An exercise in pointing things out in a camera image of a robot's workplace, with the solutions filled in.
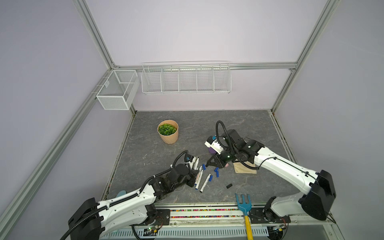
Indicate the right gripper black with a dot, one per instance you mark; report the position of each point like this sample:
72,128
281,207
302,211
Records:
217,163

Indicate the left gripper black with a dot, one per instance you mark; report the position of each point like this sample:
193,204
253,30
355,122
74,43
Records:
192,176

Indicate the white marker pen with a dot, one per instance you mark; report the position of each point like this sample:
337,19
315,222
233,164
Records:
196,164
199,179
205,183
200,169
192,163

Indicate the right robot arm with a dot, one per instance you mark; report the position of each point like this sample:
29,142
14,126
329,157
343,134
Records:
317,191

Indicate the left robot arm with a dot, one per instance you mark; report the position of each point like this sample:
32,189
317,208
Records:
93,220

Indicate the beige work glove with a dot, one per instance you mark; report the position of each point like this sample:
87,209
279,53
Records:
241,169

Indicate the beige pot with green plant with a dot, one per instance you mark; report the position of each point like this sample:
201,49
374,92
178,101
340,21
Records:
168,131

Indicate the purple trowel pink handle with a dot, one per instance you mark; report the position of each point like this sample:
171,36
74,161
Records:
218,160

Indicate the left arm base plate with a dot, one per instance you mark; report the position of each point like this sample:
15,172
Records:
161,217

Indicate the teal rake yellow handle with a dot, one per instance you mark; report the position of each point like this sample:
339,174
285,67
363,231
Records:
244,204

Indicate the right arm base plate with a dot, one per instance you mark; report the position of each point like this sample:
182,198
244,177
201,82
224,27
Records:
259,216

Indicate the white wire mesh box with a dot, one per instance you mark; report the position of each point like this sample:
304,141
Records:
119,90

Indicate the white wire shelf basket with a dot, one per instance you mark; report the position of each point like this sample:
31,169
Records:
186,77

